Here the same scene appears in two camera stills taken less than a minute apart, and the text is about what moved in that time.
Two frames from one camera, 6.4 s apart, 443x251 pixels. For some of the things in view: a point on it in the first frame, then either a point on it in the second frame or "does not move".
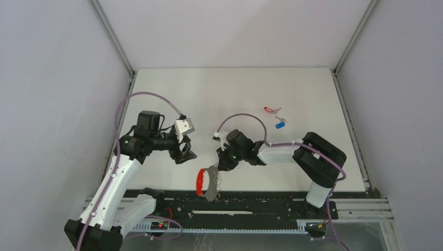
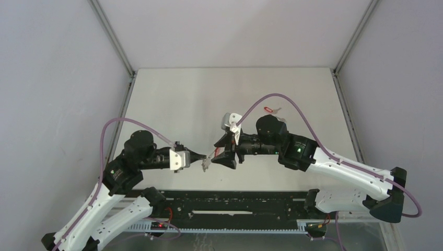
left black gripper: x=181 y=156 → x=195 y=156
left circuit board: x=159 y=225 does not move
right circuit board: x=316 y=227 does not move
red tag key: x=274 y=111 does not move
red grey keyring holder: x=214 y=189 → x=207 y=161
